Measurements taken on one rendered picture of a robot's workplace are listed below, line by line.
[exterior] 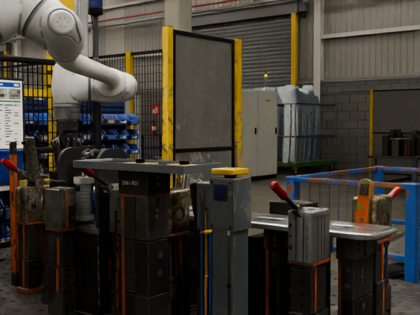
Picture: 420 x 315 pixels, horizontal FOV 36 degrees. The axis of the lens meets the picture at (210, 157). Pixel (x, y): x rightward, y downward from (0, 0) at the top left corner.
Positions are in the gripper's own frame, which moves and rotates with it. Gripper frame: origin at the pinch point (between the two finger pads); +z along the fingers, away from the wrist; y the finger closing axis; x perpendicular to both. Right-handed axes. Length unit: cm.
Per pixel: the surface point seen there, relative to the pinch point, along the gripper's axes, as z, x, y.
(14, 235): 19.0, 9.1, -16.0
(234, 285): 16, -98, -36
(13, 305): 36.7, -10.7, -30.7
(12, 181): 0.5, 9.6, -16.0
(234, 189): -5, -99, -37
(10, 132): -16, 54, 14
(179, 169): -9, -87, -40
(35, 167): -4.6, -1.8, -14.9
